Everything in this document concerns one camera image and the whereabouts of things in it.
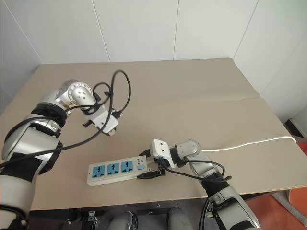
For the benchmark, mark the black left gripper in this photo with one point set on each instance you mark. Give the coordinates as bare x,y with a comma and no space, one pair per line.
87,123

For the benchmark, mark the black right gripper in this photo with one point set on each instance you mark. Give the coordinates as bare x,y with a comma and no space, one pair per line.
161,170

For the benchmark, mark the white charger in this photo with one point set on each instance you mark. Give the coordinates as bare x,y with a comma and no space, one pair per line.
112,132

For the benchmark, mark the white power strip blue sockets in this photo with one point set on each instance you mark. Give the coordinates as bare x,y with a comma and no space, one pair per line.
112,177

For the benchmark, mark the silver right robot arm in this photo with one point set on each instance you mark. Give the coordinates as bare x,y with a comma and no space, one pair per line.
192,147

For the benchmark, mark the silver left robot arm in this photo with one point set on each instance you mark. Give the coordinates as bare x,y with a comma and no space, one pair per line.
24,141

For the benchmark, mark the dark rounded shape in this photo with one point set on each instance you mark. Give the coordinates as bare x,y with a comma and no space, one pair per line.
124,220

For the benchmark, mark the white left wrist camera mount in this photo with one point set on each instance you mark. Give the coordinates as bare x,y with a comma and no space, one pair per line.
105,118

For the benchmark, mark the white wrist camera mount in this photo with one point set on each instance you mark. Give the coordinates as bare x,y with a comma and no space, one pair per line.
159,146
105,118

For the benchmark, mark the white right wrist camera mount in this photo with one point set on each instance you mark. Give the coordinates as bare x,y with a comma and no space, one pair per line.
159,146

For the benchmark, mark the black under-table bracket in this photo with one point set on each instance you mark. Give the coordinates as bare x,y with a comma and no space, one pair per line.
92,219

